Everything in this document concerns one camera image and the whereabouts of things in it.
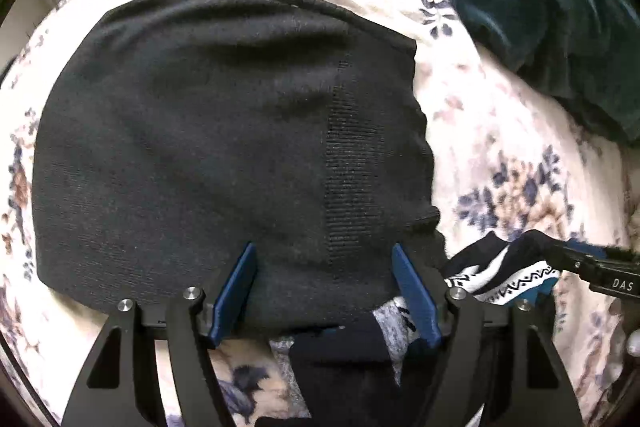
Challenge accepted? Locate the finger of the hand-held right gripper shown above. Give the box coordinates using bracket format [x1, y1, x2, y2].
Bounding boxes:
[567, 242, 640, 259]
[544, 241, 601, 280]

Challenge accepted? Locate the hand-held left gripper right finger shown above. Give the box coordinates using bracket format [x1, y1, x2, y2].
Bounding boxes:
[391, 243, 586, 427]

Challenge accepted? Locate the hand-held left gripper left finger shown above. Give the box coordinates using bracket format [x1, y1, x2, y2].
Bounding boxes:
[60, 242, 258, 427]

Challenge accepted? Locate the striped knit sweater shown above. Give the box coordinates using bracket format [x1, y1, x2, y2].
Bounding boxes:
[270, 229, 563, 427]

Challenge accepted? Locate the black garment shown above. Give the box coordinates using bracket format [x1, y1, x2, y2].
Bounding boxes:
[31, 0, 448, 333]

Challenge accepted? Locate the floral bed blanket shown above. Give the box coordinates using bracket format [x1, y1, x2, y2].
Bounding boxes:
[0, 0, 640, 427]

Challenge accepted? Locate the teal plush blanket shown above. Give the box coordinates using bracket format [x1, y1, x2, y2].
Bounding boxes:
[365, 0, 640, 142]

